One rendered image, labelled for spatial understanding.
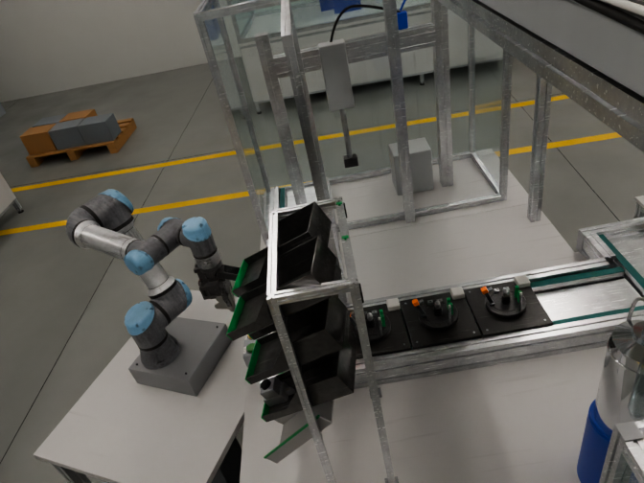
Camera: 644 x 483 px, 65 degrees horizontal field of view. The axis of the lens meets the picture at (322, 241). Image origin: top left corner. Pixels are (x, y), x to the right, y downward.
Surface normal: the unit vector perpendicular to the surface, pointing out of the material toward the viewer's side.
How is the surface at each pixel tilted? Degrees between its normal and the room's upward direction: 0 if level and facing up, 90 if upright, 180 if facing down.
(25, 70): 90
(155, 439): 0
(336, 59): 90
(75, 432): 0
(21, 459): 0
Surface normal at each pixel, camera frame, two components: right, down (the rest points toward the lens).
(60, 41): 0.00, 0.58
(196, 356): -0.21, -0.79
